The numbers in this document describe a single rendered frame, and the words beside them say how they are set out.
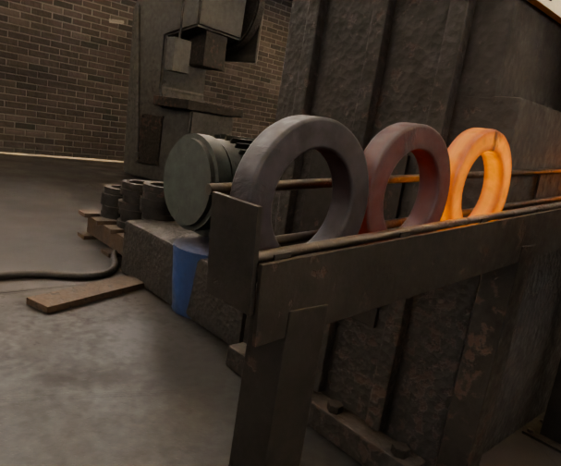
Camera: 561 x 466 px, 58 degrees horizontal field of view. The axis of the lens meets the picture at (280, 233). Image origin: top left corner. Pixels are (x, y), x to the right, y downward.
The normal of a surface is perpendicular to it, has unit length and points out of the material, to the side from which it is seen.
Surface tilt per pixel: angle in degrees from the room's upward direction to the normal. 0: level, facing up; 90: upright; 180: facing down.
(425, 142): 90
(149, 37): 90
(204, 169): 90
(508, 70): 90
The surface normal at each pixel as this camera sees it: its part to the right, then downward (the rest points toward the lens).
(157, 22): -0.61, 0.07
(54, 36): 0.66, 0.25
